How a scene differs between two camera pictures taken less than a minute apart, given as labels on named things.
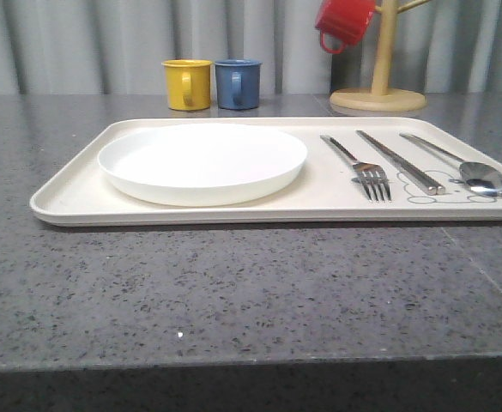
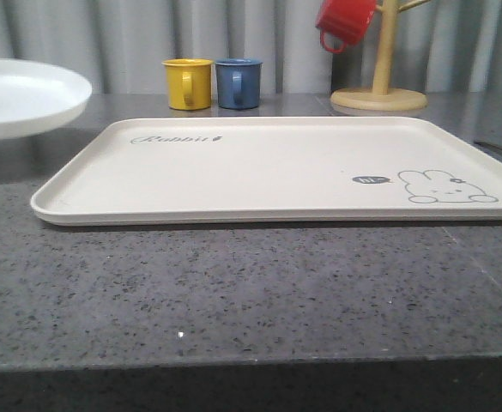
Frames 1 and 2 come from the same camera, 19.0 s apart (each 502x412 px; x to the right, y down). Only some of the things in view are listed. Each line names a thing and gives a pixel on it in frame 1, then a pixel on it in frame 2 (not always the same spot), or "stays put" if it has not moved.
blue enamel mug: (238, 83) stays put
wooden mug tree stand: (379, 98) stays put
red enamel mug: (347, 19) stays put
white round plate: (202, 164) → (21, 98)
